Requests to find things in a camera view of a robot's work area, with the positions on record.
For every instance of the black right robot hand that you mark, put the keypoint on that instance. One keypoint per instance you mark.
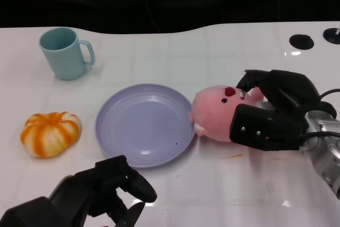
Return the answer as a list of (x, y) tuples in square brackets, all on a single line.
[(276, 112)]

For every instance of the pink plush beaver doll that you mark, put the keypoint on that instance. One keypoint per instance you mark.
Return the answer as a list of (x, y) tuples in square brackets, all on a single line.
[(215, 112)]

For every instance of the black round table grommet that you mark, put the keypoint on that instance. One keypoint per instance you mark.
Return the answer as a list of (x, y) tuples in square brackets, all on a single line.
[(301, 41), (332, 35)]

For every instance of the orange white striped pumpkin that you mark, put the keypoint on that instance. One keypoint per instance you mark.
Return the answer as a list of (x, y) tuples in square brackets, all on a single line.
[(50, 133)]

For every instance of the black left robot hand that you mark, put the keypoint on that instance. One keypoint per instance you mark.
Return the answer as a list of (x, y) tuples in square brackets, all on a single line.
[(95, 189)]

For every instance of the teal plastic mug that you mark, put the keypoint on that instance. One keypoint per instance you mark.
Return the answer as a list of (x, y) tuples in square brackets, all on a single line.
[(63, 51)]

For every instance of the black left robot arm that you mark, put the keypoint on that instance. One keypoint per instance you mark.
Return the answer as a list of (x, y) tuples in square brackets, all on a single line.
[(29, 211)]

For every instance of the lavender plastic plate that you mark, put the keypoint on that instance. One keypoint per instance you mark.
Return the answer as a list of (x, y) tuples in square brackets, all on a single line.
[(146, 125)]

